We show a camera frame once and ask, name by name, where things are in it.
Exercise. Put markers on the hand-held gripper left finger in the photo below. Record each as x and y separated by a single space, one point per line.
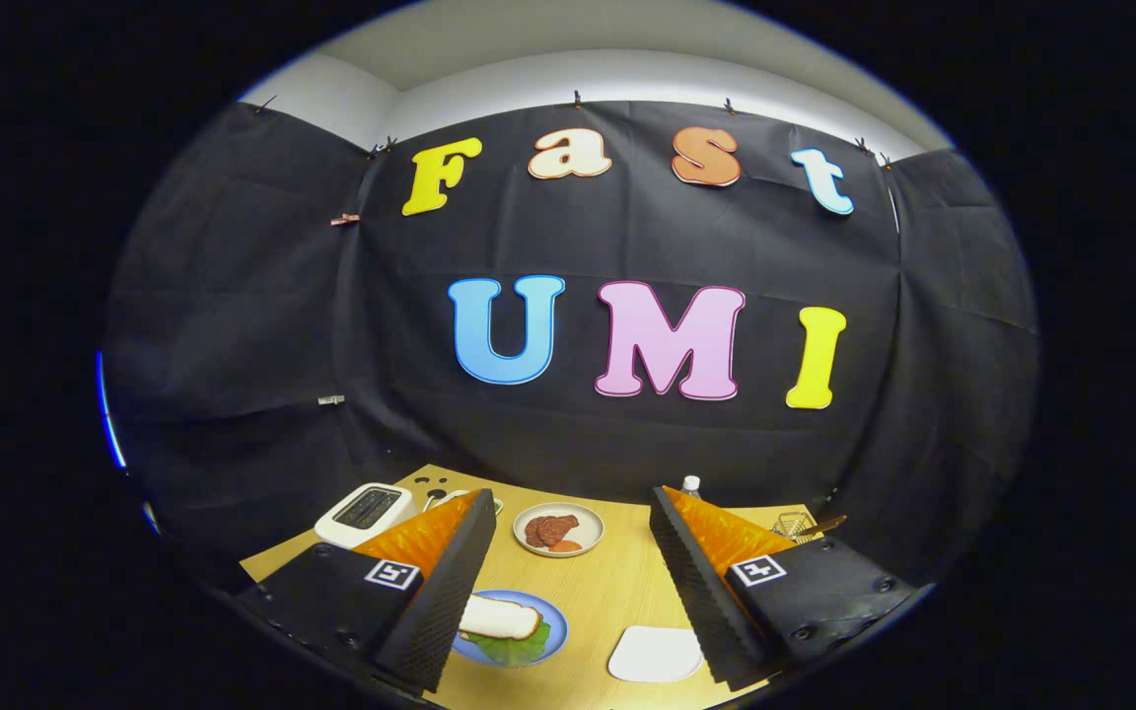
440 602

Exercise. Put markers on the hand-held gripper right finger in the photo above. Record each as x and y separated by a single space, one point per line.
701 592

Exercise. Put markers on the toasted bread slice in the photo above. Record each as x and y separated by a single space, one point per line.
499 616

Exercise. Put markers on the green lettuce leaf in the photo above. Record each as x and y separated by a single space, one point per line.
514 651

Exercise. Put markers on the white flat board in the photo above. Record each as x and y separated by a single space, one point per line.
657 656

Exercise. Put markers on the green bottle with white cap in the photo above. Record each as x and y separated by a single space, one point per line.
691 485

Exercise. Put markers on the brown meat slice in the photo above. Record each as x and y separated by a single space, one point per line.
534 532
561 527

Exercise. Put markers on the blue plate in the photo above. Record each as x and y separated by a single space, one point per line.
553 631

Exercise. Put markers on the white toaster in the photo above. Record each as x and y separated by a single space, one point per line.
341 531

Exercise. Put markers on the round white plate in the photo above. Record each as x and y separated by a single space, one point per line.
588 523

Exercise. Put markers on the red tomato slice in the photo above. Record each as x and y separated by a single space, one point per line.
566 545

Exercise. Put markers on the black backdrop cloth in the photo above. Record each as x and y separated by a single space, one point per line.
233 325

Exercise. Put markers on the orange cloth clip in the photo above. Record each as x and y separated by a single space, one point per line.
344 219

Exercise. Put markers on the row of black cloth clips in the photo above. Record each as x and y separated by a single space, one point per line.
577 100

